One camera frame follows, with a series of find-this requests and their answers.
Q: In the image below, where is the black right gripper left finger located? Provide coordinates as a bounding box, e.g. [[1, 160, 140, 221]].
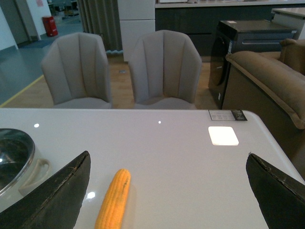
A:
[[0, 151, 91, 229]]

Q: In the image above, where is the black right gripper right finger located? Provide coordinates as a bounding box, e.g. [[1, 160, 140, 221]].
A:
[[246, 153, 305, 229]]

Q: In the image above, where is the yellow corn cob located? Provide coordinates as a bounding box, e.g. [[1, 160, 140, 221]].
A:
[[94, 168, 131, 229]]

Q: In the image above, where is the beige steel cooking pot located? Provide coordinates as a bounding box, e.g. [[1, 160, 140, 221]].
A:
[[0, 128, 52, 197]]

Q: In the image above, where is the black white label sticker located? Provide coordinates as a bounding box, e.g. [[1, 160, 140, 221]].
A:
[[209, 110, 247, 121]]

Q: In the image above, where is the brown velvet sofa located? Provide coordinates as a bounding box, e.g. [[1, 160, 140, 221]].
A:
[[221, 38, 305, 157]]

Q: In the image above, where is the left beige upholstered chair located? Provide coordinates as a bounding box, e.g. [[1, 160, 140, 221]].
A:
[[41, 32, 112, 109]]

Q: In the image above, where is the beige upholstered chair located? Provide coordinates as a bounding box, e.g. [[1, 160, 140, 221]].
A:
[[41, 32, 112, 109], [128, 30, 202, 110]]

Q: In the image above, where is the black washing machine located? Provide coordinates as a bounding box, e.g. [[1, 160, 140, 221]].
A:
[[208, 20, 297, 109]]

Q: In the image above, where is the right beige upholstered chair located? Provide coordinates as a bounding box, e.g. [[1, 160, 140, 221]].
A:
[[128, 30, 202, 110]]

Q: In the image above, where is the red bin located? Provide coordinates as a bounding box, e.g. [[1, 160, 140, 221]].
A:
[[42, 16, 58, 37]]

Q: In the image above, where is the grey-brown curtain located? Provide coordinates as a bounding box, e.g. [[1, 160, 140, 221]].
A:
[[77, 0, 122, 51]]

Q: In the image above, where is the dark grey kitchen counter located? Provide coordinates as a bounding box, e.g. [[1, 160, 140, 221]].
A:
[[155, 0, 305, 57]]

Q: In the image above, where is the white cabinet column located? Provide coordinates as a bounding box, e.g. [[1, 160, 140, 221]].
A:
[[117, 0, 155, 62]]

